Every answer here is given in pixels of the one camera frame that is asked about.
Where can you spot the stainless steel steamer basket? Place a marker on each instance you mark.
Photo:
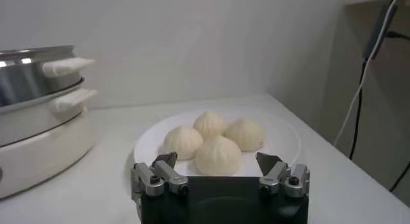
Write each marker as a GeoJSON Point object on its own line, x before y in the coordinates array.
{"type": "Point", "coordinates": [22, 78]}

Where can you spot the black power adapter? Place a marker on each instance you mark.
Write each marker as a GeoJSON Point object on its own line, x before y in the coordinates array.
{"type": "Point", "coordinates": [381, 30]}

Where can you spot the white steamed baozi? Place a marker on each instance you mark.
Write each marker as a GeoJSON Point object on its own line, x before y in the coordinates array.
{"type": "Point", "coordinates": [218, 156]}
{"type": "Point", "coordinates": [246, 134]}
{"type": "Point", "coordinates": [209, 124]}
{"type": "Point", "coordinates": [182, 142]}

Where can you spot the white electric cooker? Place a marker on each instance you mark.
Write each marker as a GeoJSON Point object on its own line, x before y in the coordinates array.
{"type": "Point", "coordinates": [38, 148]}

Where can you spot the round white plate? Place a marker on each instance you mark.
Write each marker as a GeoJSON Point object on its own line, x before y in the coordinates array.
{"type": "Point", "coordinates": [282, 139]}

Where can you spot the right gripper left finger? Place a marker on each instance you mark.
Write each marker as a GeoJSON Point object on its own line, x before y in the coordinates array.
{"type": "Point", "coordinates": [160, 177]}

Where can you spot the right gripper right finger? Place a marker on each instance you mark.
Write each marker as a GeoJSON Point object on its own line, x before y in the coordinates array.
{"type": "Point", "coordinates": [278, 174]}

